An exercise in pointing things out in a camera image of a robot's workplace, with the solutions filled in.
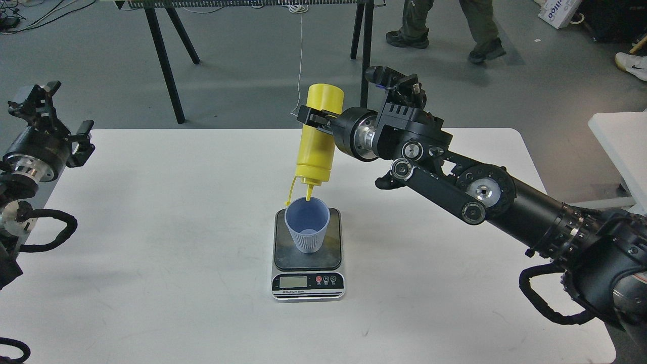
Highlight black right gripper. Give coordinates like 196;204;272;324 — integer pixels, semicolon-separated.
297;105;378;162

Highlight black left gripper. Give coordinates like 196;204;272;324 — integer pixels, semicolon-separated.
3;81;96;183

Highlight blue plastic cup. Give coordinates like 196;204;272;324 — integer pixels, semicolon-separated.
284;197;331;254

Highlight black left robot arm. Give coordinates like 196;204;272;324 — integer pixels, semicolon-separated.
1;81;95;287

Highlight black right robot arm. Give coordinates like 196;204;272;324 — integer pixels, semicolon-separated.
297;66;646;343

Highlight digital kitchen scale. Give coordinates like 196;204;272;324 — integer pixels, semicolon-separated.
270;208;347;302

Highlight black-legged background table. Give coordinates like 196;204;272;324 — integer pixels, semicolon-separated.
115;1;377;124

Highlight walking person legs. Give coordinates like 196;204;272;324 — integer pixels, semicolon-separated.
385;1;507;65

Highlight white cardboard box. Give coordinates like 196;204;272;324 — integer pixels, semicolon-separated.
538;0;582;29

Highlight white sneaker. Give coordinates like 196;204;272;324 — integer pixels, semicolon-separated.
614;52;646;81

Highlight white hanging cable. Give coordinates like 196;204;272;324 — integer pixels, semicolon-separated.
288;4;309;118

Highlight floor cables bundle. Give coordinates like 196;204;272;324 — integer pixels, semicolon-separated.
0;0;97;36

